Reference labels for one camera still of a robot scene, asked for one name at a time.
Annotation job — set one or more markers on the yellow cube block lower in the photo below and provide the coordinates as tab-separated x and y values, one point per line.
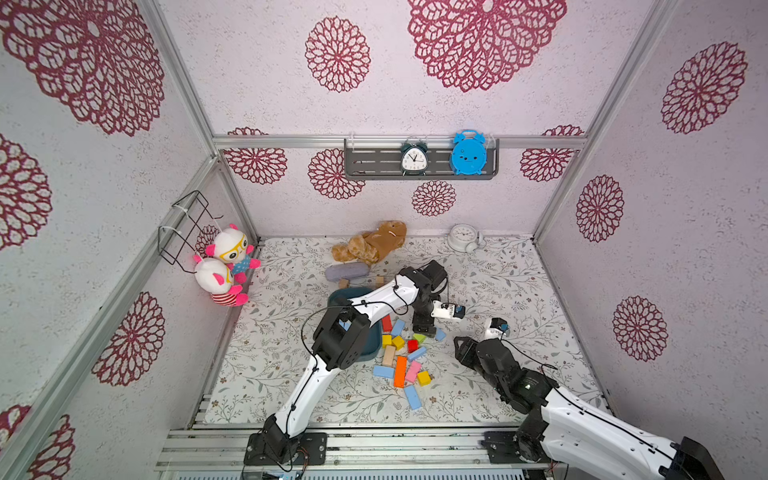
398	342

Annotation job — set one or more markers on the grey fabric glasses case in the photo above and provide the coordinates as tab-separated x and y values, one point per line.
346	271

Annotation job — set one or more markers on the long natural wooden block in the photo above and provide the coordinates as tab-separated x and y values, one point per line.
389	355

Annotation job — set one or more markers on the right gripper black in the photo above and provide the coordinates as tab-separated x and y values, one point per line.
471	349

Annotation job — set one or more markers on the white owl plush yellow glasses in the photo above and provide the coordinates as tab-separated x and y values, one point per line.
232	247

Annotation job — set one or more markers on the light blue block left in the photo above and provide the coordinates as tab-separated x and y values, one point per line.
381	371

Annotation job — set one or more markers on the light blue block far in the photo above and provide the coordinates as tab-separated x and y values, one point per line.
412	397

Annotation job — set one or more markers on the brown teddy bear plush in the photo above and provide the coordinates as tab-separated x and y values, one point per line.
374	246

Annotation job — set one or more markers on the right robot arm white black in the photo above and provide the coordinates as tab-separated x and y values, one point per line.
561	428

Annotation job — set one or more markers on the dark green alarm clock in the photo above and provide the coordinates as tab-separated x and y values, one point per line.
414	159

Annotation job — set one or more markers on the grey wall shelf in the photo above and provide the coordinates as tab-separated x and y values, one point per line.
368	161

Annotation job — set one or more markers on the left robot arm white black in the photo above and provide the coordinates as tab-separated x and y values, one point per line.
341	335

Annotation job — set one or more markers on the red rectangular block lower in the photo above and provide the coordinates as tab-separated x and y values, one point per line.
387	324

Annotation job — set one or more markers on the white plush striped legs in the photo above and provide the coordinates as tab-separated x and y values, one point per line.
214	277

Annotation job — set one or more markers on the blue alarm clock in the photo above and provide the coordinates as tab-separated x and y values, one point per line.
469	155

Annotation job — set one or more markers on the yellow cube far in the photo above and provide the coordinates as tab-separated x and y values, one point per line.
423	378

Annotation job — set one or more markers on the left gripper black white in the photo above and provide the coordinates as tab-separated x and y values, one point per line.
426	326

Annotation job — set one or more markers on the long orange block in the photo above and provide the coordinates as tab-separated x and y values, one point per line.
401	367

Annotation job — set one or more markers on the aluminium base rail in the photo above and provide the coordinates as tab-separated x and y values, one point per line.
343	448

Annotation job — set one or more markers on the pink block lower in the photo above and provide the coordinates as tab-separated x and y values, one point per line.
413	371

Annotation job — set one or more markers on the light blue narrow block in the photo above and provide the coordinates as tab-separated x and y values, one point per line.
417	354

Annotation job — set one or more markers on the light blue rectangular block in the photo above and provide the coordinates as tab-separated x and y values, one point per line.
398	327

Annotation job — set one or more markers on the white alarm clock on table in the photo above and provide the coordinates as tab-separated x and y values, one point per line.
465	238

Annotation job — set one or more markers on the black wire wall basket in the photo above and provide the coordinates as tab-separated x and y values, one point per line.
178	243

